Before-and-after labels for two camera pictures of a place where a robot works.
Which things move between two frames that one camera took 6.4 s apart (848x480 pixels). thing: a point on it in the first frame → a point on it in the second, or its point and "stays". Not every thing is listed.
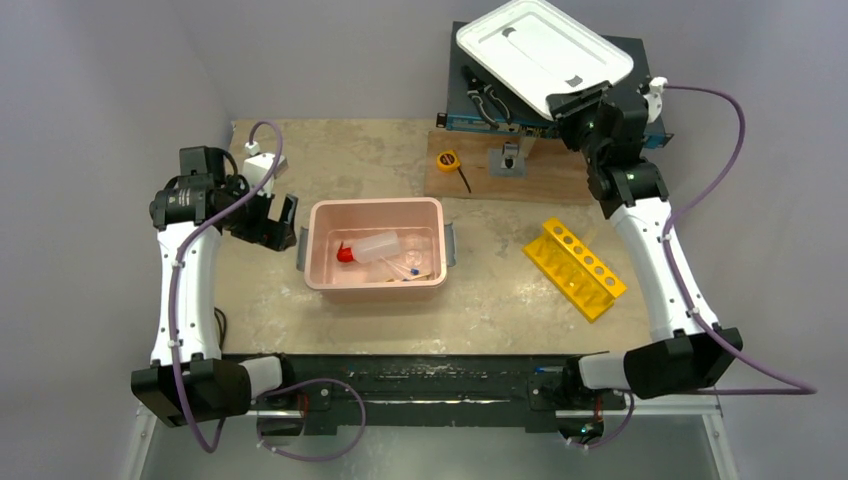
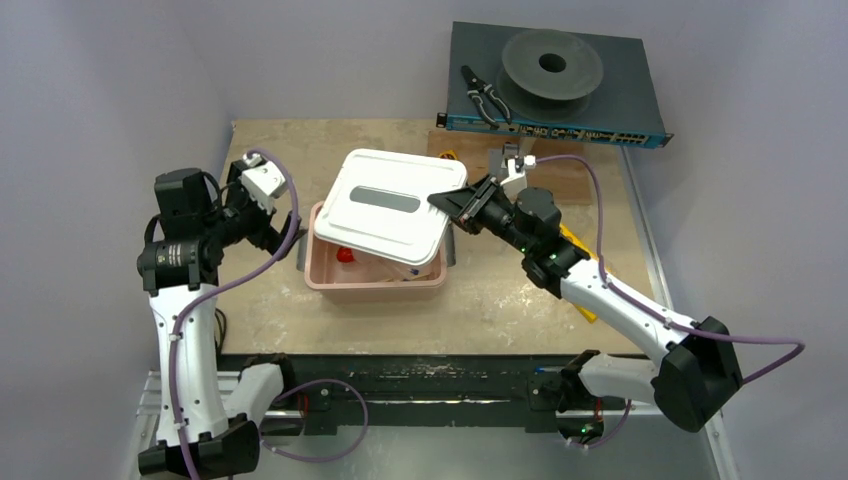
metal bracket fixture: [510, 161] stays
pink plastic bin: [385, 250] stays
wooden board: [457, 164] stays
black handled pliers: [478, 90] stays
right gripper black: [577, 105] → [476, 206]
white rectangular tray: [535, 53] → [378, 200]
